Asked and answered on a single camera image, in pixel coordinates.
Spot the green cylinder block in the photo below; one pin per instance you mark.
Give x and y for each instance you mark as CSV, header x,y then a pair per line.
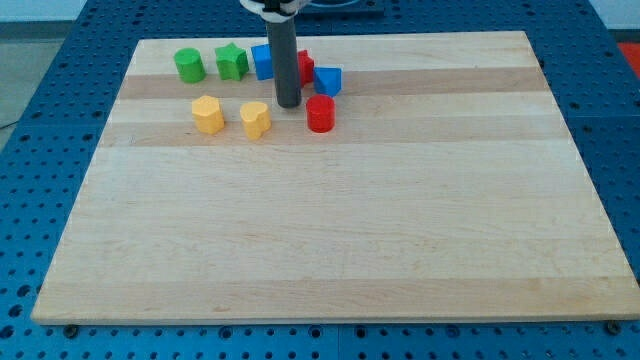
x,y
189,65

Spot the blue cube block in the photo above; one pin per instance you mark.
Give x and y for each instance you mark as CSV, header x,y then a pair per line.
x,y
261,55

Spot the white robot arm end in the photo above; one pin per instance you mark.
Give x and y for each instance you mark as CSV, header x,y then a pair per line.
x,y
275,11

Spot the red star block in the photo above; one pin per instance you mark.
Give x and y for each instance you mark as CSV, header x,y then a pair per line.
x,y
306,66

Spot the wooden board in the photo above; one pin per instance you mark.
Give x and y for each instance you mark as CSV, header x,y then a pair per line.
x,y
449,190

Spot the yellow hexagon block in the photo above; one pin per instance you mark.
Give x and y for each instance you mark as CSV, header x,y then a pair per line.
x,y
207,114

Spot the yellow heart block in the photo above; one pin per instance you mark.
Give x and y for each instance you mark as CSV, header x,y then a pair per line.
x,y
256,119

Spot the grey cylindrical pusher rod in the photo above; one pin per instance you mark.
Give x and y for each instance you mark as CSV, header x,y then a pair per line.
x,y
283,50

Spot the red cylinder block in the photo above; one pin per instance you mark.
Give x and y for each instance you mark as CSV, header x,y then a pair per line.
x,y
320,111

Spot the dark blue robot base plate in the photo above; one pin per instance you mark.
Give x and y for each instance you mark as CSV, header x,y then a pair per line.
x,y
346,8

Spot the green star block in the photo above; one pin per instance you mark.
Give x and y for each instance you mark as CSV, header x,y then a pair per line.
x,y
231,62

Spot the blue triangle block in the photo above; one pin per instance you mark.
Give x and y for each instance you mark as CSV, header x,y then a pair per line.
x,y
327,80

